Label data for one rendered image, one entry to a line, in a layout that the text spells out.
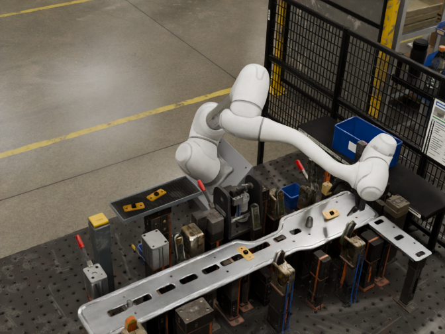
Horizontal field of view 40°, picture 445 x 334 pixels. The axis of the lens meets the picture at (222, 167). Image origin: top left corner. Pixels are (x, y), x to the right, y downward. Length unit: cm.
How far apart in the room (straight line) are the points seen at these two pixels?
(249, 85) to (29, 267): 133
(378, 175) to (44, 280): 155
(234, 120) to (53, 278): 112
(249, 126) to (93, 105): 327
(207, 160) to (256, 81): 65
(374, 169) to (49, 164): 308
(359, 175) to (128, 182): 257
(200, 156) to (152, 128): 225
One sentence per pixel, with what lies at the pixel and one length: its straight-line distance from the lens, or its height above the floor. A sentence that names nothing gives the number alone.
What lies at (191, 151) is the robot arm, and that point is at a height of 108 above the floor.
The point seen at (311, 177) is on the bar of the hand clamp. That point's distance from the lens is 281.
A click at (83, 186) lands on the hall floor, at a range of 465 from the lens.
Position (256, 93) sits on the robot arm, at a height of 155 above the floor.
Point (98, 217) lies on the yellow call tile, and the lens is 252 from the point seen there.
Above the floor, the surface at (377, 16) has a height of 112.
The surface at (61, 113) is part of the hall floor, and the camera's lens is 556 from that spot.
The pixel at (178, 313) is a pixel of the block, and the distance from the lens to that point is 232.
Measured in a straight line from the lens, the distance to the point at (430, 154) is 305.
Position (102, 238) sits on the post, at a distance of 254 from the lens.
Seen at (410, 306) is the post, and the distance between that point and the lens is 293.
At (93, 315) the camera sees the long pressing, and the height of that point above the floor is 100.
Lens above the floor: 276
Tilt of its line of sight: 35 degrees down
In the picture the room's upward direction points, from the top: 2 degrees clockwise
